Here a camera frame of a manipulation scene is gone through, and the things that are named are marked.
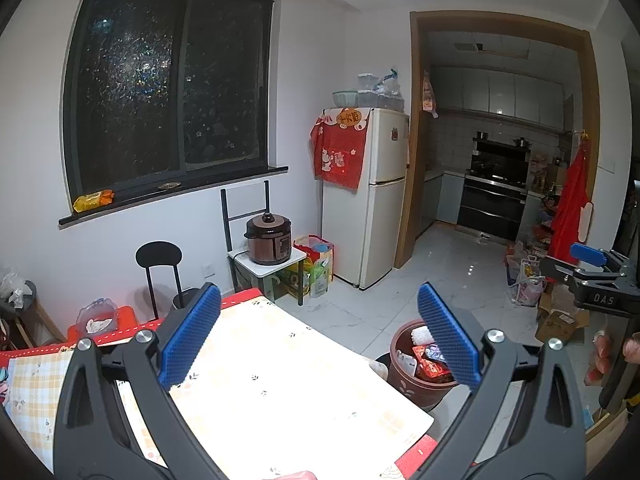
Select brown rice cooker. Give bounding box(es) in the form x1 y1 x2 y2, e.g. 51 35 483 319
244 212 293 266

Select green carton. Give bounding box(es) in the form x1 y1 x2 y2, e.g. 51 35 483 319
277 265 313 298

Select dark framed window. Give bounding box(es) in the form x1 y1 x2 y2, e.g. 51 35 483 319
57 0 290 233

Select grey kitchen wall cabinets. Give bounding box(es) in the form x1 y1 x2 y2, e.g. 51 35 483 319
430 65 566 133

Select red printed cloth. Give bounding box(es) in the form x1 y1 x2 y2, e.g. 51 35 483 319
310 107 376 191

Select brown trash bin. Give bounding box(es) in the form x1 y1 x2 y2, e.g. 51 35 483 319
389 319 460 413

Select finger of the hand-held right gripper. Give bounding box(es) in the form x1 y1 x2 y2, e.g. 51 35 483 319
571 242 608 267
539 255 581 283

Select cardboard box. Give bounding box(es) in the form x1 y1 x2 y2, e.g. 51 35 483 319
535 282 591 345

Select green printed shopping bag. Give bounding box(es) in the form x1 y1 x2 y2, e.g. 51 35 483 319
292 234 335 298

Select yellow checked tablecloth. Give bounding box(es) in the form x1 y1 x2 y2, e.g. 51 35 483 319
5 296 435 473

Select red apron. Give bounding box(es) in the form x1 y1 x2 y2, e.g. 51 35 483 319
547 135 596 263

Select hanging printed bag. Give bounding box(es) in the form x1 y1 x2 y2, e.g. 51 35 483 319
422 71 438 117

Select red plastic stool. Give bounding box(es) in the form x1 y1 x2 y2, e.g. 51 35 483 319
67 307 141 346

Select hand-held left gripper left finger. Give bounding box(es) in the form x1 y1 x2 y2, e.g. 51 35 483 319
52 281 236 480

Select yellow snack packet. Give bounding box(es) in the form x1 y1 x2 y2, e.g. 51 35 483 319
72 189 116 213

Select white fridge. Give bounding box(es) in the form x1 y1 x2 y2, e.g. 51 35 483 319
320 106 411 290

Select wooden stool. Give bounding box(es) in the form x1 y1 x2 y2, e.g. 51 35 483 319
0 280 53 351

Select clear plastic containers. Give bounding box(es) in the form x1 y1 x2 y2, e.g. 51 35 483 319
357 72 405 111

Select black integrated stove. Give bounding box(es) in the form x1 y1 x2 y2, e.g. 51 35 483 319
457 140 531 243

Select grey kitchen base cabinets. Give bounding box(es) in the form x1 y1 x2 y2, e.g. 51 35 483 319
420 170 468 236

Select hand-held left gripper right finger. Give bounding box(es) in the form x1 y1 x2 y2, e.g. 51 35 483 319
410 281 588 480

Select clear plastic bag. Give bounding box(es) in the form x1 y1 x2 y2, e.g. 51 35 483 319
0 267 33 308

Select black round chair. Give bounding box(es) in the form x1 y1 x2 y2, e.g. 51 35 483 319
135 241 201 321

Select clear scalloped plastic container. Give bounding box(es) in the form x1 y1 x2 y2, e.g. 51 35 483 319
77 299 118 333

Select black rack with white top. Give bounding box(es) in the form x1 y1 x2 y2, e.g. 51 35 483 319
220 180 308 306

